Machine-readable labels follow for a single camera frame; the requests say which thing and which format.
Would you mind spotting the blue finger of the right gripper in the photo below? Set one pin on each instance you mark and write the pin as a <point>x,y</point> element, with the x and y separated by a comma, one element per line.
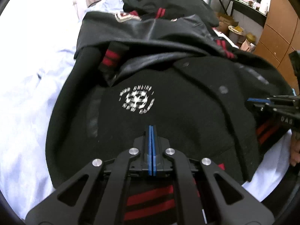
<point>258,101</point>

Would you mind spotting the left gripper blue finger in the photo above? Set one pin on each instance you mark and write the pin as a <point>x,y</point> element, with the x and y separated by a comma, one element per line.
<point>144,145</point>
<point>160,163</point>

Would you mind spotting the black red-striped varsity jacket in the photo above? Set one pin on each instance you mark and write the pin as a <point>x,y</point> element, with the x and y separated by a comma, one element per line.
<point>230,165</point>

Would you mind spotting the person's right hand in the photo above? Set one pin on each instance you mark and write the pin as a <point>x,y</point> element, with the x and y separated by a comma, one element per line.
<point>295,149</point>

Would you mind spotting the brown paper bag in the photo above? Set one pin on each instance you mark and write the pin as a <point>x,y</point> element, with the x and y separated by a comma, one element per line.
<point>247,46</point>

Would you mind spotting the yellow bag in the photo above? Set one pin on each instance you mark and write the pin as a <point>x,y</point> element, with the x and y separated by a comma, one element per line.
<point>251,38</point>

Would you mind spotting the white waste bin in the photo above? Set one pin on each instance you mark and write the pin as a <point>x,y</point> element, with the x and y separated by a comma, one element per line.
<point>236,34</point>

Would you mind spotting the wooden wardrobe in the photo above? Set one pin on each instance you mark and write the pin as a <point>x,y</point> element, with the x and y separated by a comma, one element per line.
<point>279,38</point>

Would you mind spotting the brown cardboard box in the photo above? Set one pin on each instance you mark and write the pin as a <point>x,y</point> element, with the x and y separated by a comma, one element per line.
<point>224,22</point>

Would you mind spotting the black desk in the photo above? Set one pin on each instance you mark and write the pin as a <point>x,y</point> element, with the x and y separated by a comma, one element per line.
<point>247,10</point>

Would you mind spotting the black sweater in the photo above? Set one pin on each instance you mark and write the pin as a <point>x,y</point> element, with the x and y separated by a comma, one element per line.
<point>171,9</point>

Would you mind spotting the light blue bed sheet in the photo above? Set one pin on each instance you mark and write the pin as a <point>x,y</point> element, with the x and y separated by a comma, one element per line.
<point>33,72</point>

